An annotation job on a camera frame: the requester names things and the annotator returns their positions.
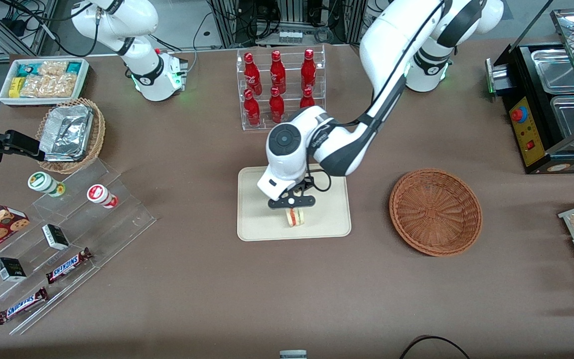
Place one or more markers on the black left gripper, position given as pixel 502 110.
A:
pixel 306 186

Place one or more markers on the triangular sandwich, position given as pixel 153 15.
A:
pixel 295 218

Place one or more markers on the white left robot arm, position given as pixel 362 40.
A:
pixel 391 45

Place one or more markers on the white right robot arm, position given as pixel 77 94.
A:
pixel 147 75

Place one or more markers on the cream plastic tray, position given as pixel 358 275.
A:
pixel 332 219

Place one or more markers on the wicker basket holding foil trays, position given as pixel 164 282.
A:
pixel 98 134

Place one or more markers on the round brown wicker basket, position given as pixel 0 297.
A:
pixel 435 212

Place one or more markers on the green lid cup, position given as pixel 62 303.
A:
pixel 44 182

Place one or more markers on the yellow snack pack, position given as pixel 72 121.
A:
pixel 15 87

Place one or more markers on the stacked aluminium foil trays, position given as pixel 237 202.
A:
pixel 67 132

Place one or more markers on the large clear cracker bag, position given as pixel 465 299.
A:
pixel 48 86

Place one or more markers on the green snack pack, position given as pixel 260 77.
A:
pixel 26 69

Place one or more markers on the clear acrylic bottle rack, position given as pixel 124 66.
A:
pixel 247 122

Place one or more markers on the small clear cracker bag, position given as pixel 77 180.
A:
pixel 53 68

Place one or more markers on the red cola bottle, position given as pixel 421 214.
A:
pixel 276 105
pixel 252 75
pixel 308 71
pixel 251 109
pixel 307 98
pixel 277 72

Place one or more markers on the small black box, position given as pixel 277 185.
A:
pixel 56 237
pixel 10 269

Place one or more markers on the white plastic snack bin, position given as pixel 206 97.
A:
pixel 83 85

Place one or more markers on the teal snack pack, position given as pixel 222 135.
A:
pixel 74 68

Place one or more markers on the red lid cup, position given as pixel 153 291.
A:
pixel 100 195

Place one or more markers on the snickers bar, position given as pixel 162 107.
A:
pixel 22 305
pixel 68 266

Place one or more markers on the grey device edge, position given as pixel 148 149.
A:
pixel 293 354

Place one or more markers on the clear acrylic stepped stand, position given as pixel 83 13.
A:
pixel 117 224

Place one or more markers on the white power strip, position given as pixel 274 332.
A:
pixel 290 36

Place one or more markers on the black food warmer cabinet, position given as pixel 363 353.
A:
pixel 541 124

